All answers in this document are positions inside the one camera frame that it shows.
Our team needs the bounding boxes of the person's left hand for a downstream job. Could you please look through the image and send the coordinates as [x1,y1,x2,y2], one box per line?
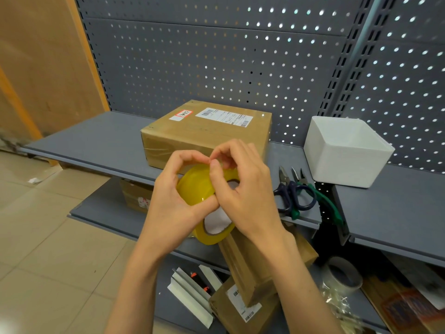
[135,149,220,258]

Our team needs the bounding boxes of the person's right hand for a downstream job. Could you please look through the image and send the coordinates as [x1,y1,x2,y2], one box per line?
[208,138,296,250]

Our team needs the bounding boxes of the yellow tape roll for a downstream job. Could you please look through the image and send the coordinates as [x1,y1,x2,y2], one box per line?
[176,164,241,246]

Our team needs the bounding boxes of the black scissors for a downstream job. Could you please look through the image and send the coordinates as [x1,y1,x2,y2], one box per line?
[273,166,318,214]

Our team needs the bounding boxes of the green handled needle-nose pliers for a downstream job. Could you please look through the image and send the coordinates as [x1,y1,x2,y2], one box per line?
[290,167,345,226]

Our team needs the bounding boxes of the brown cardboard box white labels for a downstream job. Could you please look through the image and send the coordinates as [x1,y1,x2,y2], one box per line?
[140,99,273,178]

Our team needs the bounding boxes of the white plastic bin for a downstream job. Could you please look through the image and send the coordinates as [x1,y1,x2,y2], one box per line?
[303,116,396,189]

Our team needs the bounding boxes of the person's left forearm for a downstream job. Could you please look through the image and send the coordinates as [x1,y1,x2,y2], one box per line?
[104,245,171,334]

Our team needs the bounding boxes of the cardboard box torn white sticker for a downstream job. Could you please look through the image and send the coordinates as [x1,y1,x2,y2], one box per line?
[119,180,154,214]

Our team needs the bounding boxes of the cardboard box red lettering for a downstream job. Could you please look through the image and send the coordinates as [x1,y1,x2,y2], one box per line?
[218,225,319,308]

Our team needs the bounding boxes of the cardboard box barcode label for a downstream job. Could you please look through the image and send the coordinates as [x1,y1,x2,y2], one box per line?
[208,276,280,334]

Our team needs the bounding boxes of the white tape roll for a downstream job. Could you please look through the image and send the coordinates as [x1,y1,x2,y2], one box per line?
[321,256,364,295]

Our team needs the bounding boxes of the cardboard box red blue print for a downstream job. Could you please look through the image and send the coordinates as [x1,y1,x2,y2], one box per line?
[361,271,445,334]

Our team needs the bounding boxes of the white flat strips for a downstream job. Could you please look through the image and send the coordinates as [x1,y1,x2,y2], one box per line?
[166,264,223,328]

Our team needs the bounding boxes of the crumpled clear plastic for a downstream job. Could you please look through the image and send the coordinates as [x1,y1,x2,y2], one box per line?
[319,287,366,334]

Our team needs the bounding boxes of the grey perforated back panel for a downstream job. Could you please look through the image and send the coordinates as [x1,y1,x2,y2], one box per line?
[75,0,371,147]
[342,0,445,174]

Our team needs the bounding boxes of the brown wooden panel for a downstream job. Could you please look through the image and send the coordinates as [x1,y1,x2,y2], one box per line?
[0,0,110,152]

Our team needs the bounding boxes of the grey slotted upright post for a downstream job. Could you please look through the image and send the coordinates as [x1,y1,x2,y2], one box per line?
[318,0,401,118]
[73,0,113,112]

